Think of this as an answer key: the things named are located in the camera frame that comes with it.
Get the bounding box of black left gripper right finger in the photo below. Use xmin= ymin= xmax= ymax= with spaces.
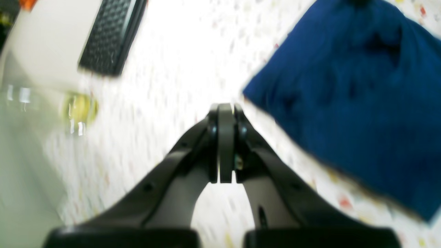
xmin=234 ymin=104 xmax=401 ymax=248

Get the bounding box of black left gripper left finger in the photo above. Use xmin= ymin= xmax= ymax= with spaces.
xmin=43 ymin=103 xmax=235 ymax=248

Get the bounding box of dark blue t-shirt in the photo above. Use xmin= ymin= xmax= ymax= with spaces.
xmin=243 ymin=0 xmax=441 ymax=221

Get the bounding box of clear glass jar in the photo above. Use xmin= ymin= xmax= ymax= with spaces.
xmin=59 ymin=92 xmax=99 ymax=136

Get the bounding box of terrazzo patterned tablecloth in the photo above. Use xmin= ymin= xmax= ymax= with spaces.
xmin=44 ymin=0 xmax=440 ymax=248

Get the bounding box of black computer keyboard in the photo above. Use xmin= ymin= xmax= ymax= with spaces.
xmin=79 ymin=0 xmax=148 ymax=77

